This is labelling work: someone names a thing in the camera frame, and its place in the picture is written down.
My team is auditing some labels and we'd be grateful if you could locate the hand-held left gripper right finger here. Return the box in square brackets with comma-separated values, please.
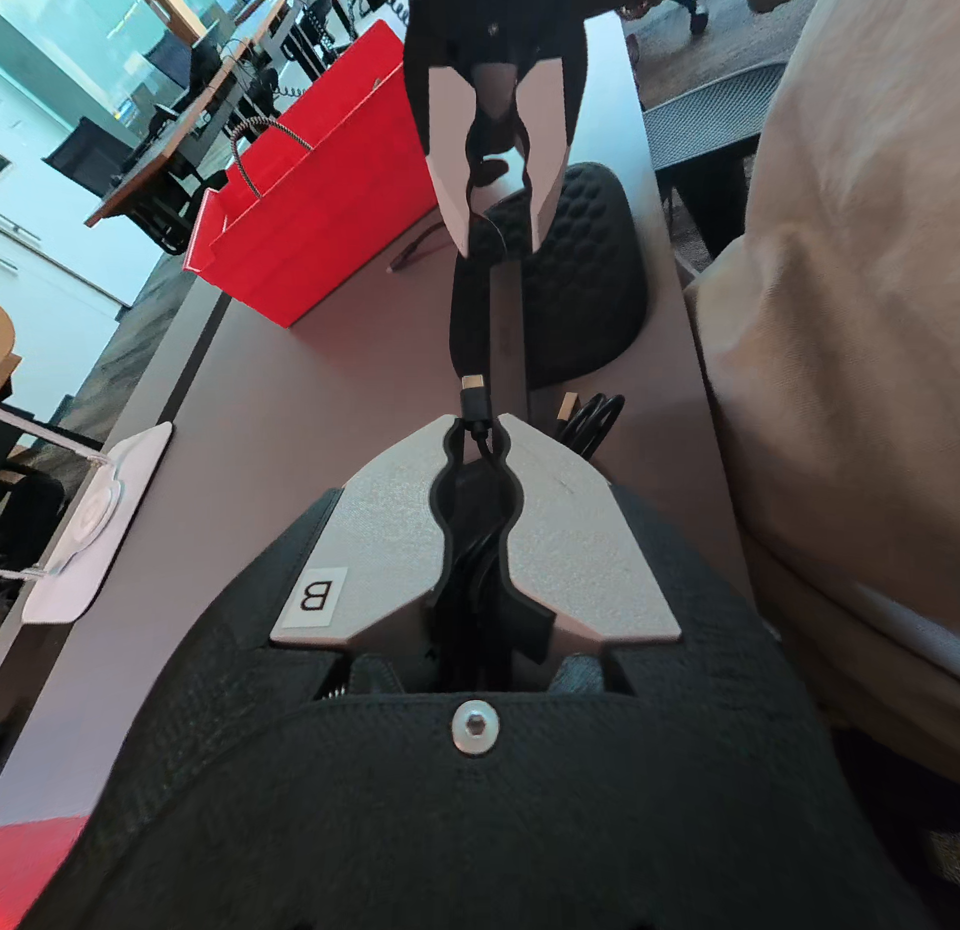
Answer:
[495, 413, 684, 665]

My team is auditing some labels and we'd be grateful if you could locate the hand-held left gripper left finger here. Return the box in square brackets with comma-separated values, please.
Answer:
[268, 413, 462, 652]

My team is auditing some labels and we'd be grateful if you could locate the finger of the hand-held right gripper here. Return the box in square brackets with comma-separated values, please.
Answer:
[513, 57, 573, 255]
[424, 66, 485, 260]

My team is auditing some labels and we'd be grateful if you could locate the black usb-c cable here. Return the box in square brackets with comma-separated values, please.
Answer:
[441, 374, 627, 684]

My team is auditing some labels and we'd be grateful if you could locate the dark grey device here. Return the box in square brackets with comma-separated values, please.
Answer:
[448, 210, 535, 415]

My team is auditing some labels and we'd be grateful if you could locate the black textured pad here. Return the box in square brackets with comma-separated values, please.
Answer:
[480, 161, 651, 391]

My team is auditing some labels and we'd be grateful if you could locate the red paper gift bag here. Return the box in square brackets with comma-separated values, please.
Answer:
[183, 19, 441, 328]

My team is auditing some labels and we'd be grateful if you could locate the grey mesh office chair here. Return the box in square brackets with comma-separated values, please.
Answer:
[642, 60, 790, 271]

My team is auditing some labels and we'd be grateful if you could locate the white flat charger pad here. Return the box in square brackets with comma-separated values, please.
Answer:
[0, 405, 175, 625]

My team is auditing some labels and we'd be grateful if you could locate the wooden office desk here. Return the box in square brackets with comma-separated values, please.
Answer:
[82, 41, 252, 232]

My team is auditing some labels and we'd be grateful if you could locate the person's beige clothing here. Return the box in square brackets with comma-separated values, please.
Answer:
[681, 0, 960, 785]

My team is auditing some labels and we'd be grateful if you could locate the dark thin cable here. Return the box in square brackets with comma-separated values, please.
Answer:
[385, 221, 453, 276]

